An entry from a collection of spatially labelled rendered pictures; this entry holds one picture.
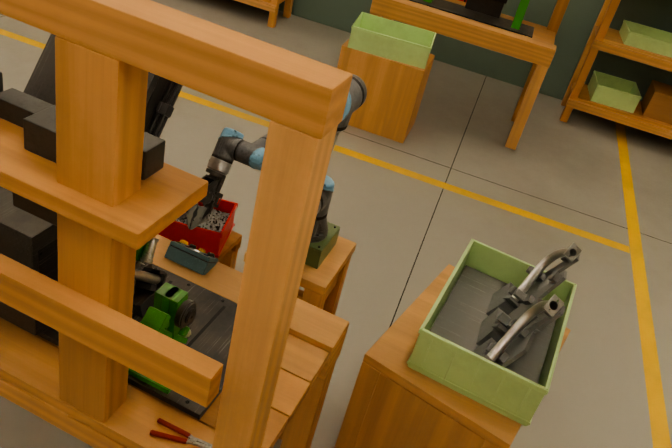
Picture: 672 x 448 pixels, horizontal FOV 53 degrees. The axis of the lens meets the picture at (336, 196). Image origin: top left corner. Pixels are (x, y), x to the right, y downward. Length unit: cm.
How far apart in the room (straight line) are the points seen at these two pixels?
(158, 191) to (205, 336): 70
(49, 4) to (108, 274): 56
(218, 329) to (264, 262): 84
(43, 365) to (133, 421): 30
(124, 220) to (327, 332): 95
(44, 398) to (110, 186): 75
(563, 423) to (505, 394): 135
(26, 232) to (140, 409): 53
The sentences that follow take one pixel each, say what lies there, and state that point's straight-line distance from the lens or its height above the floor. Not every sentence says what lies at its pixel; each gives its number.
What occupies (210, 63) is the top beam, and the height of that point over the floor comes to 191.
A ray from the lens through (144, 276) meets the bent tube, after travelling 204.
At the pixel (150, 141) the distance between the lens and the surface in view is 144.
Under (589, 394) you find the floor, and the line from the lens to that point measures 376.
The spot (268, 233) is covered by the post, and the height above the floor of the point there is 164.
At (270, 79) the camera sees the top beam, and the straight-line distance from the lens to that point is 108.
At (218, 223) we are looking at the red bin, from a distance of 250.
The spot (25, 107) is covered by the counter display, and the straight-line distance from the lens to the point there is 164.
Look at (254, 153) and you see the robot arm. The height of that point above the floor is 124.
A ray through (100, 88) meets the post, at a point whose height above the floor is 178.
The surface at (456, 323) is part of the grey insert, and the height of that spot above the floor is 85.
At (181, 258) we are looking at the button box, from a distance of 225.
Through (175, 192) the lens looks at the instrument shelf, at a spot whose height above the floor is 154.
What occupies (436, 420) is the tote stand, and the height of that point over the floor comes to 71.
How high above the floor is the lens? 235
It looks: 32 degrees down
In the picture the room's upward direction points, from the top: 14 degrees clockwise
